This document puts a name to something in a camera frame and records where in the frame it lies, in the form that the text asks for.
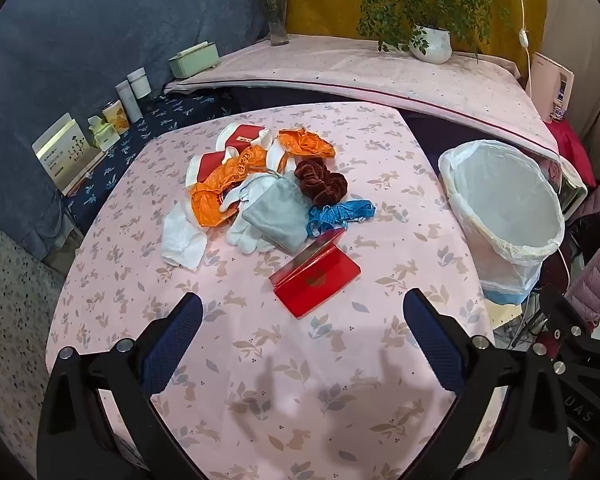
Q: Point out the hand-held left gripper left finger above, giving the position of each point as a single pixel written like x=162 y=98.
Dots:
x=175 y=340

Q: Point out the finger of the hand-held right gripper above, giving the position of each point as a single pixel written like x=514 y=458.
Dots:
x=555 y=310

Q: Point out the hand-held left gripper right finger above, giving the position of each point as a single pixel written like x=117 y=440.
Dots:
x=430 y=340

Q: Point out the white paper towel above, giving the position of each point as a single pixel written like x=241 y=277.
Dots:
x=182 y=240

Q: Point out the white lined waste bin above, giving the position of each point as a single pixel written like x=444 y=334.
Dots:
x=505 y=220

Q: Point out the white knit glove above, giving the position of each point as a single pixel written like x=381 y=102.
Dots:
x=245 y=232

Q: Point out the red hinged case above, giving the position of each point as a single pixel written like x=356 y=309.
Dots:
x=315 y=280

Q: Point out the orange plastic bag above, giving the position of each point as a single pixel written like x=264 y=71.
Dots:
x=305 y=142
x=207 y=205

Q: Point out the blue patterned ribbon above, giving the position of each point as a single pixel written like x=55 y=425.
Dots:
x=340 y=212

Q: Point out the grey cloth pouch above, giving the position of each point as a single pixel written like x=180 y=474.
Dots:
x=275 y=212

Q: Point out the red and white packet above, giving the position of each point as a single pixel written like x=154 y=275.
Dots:
x=242 y=135
x=211 y=162

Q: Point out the brown velvet scrunchie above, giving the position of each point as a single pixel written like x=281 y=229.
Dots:
x=325 y=185

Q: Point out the pink rabbit print tablecloth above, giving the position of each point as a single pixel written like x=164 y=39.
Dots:
x=280 y=360

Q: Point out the red cloth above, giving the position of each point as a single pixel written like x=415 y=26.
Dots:
x=572 y=147

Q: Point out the small green and white box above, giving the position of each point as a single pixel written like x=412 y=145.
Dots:
x=102 y=135

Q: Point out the pink electric kettle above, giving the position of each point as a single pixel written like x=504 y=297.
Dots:
x=545 y=85

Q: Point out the orange print box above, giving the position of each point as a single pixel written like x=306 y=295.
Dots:
x=116 y=119

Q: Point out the tall white canister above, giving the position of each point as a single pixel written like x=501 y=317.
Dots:
x=128 y=102

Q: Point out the short white canister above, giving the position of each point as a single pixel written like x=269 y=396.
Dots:
x=139 y=82

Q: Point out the green tissue box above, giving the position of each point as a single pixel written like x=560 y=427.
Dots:
x=192 y=62

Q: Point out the pink dotted table cloth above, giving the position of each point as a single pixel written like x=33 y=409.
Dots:
x=355 y=70

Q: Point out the beige curtain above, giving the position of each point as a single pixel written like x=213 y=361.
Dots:
x=580 y=20

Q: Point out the green plant in white pot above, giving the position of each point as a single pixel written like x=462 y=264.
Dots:
x=432 y=45

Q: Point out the blue hanging cloth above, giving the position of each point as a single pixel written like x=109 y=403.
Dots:
x=80 y=35

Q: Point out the glass vase with pink flowers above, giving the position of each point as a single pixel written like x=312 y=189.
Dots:
x=278 y=25

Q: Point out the mustard yellow hanging cloth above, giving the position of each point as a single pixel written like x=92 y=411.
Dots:
x=320 y=15

